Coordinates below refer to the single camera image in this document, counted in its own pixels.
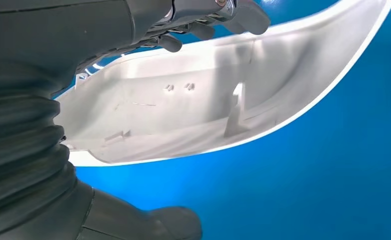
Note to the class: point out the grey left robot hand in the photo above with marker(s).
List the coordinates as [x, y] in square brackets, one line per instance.
[66, 33]

